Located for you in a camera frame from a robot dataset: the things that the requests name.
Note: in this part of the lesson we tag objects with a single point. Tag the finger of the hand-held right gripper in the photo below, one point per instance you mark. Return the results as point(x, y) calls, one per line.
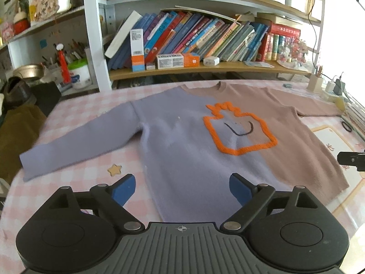
point(352, 158)

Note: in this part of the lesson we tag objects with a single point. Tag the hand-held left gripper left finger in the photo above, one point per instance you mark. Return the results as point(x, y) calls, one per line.
point(124, 189)

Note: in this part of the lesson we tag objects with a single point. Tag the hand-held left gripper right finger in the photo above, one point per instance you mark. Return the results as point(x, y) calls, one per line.
point(239, 189)

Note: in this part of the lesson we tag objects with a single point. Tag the purple and brown sweater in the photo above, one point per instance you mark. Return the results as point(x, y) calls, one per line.
point(176, 148)

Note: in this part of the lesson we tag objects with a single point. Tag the white power strip with chargers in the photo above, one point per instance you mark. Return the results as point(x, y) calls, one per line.
point(335, 91)

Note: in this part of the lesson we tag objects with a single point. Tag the beige pen holder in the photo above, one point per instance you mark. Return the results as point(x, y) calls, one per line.
point(315, 83)

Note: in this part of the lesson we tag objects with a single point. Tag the pink checkered tablecloth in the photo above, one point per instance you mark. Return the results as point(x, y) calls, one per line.
point(85, 111)

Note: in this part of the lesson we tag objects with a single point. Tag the small blue eraser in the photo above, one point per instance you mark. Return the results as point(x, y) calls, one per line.
point(287, 85)

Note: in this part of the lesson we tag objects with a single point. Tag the pink figurine set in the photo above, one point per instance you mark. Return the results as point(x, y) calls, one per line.
point(296, 52)

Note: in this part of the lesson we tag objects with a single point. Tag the olive brown cloth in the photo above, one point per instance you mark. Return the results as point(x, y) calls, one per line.
point(17, 132)

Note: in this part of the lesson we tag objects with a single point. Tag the white tub with green lid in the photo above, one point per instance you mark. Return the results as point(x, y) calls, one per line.
point(79, 74)

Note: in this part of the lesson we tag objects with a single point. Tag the small white box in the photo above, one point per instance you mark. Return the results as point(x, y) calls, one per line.
point(150, 66)

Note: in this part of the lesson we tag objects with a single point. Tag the wooden bookshelf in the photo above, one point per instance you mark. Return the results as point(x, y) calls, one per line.
point(199, 69)

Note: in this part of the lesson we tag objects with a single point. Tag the white charger adapter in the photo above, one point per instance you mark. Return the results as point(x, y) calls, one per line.
point(211, 61)

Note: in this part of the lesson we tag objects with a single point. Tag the red bottle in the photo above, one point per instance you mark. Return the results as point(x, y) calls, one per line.
point(64, 67)

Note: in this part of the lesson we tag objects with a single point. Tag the flat white orange box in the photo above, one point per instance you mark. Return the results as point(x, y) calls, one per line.
point(178, 60)

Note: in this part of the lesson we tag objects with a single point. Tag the tall white orange blue box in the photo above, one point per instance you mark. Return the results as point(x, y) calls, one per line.
point(137, 50)

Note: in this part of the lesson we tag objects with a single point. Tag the brown leather shoe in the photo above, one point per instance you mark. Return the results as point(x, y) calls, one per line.
point(17, 91)

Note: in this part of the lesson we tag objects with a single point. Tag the brass bowl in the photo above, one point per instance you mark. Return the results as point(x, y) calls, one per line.
point(27, 70)

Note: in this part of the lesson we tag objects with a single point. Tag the row of books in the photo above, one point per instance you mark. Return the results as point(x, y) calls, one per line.
point(199, 34)

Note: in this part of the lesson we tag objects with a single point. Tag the red round jar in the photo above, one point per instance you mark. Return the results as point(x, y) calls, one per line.
point(21, 22)

